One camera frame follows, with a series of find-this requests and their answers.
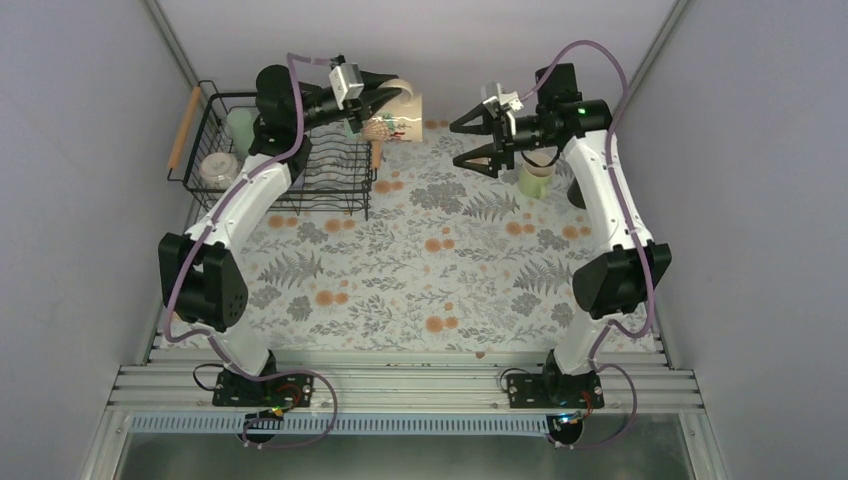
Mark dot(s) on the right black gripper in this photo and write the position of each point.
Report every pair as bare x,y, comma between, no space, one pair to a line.
503,142

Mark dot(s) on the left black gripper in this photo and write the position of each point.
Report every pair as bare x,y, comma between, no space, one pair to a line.
367,105

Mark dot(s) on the beige floral mug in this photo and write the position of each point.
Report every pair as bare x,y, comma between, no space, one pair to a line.
400,119

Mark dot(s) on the light green mug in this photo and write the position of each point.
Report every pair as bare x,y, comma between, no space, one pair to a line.
536,174

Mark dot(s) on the black cylindrical cup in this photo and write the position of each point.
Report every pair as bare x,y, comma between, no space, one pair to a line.
575,196

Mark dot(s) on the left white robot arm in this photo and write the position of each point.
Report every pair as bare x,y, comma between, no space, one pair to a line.
200,273

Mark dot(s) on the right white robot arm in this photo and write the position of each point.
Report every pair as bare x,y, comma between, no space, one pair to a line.
629,264

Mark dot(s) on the floral patterned table mat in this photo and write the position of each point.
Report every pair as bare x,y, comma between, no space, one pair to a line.
444,259

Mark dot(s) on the mint green tumbler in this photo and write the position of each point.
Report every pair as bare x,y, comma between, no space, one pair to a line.
240,122

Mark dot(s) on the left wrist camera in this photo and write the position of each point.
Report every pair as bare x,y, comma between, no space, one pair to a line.
346,82

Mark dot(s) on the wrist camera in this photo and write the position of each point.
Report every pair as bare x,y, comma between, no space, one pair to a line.
501,104
346,82

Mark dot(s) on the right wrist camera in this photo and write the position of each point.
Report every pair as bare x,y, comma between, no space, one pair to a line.
501,104

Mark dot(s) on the black wire dish rack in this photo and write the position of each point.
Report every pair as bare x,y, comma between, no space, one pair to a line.
338,175

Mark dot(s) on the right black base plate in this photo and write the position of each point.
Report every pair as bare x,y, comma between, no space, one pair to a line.
539,391

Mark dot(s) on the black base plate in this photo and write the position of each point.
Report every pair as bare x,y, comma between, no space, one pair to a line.
539,391
232,390

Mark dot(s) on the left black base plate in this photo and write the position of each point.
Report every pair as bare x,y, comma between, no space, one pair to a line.
232,390

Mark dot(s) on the aluminium mounting rail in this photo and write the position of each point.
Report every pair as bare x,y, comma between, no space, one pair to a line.
460,382

